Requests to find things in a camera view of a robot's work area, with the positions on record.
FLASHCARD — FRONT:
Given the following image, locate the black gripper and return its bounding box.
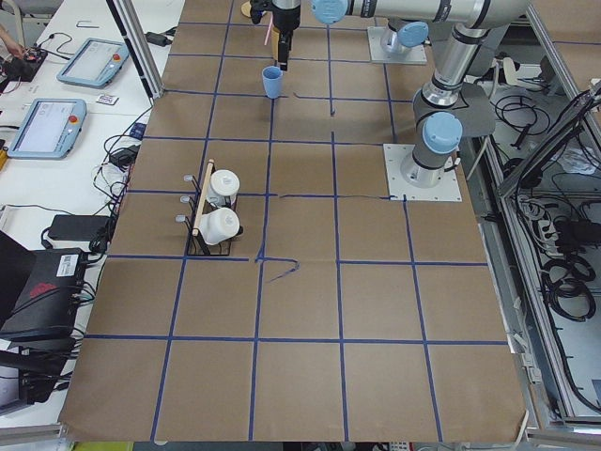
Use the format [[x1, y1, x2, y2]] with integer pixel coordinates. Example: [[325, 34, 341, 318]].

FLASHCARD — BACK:
[[272, 6, 301, 71]]

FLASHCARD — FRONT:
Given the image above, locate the light blue plastic cup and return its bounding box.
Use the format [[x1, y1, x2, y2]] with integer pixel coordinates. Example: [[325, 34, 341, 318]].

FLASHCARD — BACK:
[[261, 66, 284, 100]]

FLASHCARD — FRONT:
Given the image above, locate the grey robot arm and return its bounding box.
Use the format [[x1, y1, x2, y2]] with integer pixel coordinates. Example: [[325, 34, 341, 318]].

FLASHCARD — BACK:
[[272, 0, 301, 71], [312, 1, 530, 188]]

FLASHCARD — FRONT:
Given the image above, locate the round wooden stand base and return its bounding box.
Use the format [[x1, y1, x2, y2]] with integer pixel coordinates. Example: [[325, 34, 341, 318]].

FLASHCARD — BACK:
[[240, 1, 252, 18]]

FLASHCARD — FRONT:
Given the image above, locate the white mug far rack end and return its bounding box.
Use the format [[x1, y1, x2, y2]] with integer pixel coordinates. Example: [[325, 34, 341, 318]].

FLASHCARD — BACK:
[[207, 169, 240, 207]]

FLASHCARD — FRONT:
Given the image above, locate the white mug rack end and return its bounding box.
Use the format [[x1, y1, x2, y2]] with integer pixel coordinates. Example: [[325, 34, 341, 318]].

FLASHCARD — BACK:
[[200, 208, 240, 245], [207, 169, 240, 207]]

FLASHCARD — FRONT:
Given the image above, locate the blue teach pendant far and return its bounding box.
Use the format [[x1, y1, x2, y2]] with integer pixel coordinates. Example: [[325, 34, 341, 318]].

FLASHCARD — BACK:
[[56, 38, 130, 88]]

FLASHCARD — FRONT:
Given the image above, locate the blue teach pendant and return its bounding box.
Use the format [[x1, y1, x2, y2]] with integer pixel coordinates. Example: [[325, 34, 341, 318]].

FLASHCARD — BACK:
[[8, 98, 87, 160], [56, 38, 130, 88]]

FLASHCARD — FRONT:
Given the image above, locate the white mug near rack end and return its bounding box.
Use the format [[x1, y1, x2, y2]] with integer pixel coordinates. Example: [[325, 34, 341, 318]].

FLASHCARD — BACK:
[[200, 208, 240, 245]]

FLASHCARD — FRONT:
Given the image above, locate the wooden dowel rod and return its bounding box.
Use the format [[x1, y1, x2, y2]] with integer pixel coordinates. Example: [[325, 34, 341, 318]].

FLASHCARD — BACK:
[[192, 159, 215, 237]]

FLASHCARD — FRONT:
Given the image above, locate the blue teach pendant near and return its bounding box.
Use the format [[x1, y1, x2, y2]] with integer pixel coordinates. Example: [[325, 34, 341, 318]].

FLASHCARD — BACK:
[[8, 98, 87, 160]]

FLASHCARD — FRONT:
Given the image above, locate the black power adapter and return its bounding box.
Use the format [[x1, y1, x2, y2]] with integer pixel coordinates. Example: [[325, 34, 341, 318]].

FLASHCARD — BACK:
[[41, 214, 110, 249]]

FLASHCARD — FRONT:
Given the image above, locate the black computer box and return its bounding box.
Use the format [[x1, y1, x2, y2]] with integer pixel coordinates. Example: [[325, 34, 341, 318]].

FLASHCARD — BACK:
[[1, 233, 89, 343]]

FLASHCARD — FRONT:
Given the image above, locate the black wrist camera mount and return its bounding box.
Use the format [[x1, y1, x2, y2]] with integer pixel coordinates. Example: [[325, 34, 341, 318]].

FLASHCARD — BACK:
[[250, 0, 271, 24]]

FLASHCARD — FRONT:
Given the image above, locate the aluminium frame post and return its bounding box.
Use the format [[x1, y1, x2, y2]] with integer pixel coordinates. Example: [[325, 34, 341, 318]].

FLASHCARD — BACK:
[[106, 0, 164, 100]]

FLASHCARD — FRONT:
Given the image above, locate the black wire mug rack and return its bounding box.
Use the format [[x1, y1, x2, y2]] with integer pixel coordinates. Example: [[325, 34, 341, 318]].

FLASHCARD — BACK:
[[175, 169, 243, 257]]

